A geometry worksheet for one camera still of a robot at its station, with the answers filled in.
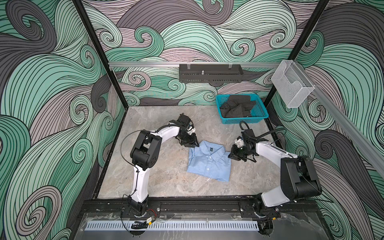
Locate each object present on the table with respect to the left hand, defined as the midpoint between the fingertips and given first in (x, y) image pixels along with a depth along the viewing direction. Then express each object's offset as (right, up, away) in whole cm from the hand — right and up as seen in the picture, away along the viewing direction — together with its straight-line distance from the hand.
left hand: (197, 145), depth 93 cm
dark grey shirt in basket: (+31, +26, +18) cm, 45 cm away
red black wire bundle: (-29, -36, -21) cm, 50 cm away
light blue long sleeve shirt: (+7, -8, -5) cm, 12 cm away
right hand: (+19, -6, -3) cm, 20 cm away
